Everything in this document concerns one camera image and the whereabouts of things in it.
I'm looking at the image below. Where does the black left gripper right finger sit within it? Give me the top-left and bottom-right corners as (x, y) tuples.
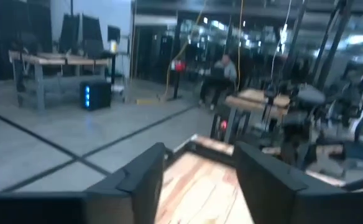
(233, 141), (313, 224)

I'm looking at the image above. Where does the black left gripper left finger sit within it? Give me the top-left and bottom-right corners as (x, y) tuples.
(85, 142), (167, 224)

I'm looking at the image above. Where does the light wooden work table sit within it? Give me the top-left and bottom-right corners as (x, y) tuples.
(224, 88), (291, 144)

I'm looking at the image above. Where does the black computer tower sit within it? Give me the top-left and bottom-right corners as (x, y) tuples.
(80, 80), (113, 110)

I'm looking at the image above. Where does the red box on stand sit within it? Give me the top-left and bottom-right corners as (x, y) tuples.
(170, 58), (187, 73)

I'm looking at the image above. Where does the person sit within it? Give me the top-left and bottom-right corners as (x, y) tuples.
(199, 54), (238, 110)

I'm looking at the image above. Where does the black monitor back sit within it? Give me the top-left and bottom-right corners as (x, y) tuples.
(107, 24), (121, 44)
(81, 14), (104, 59)
(59, 13), (81, 54)

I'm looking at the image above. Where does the wooden top desk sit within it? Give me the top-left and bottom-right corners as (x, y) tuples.
(9, 49), (117, 110)

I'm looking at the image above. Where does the yellow hanging cord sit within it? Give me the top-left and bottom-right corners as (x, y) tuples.
(236, 0), (244, 91)

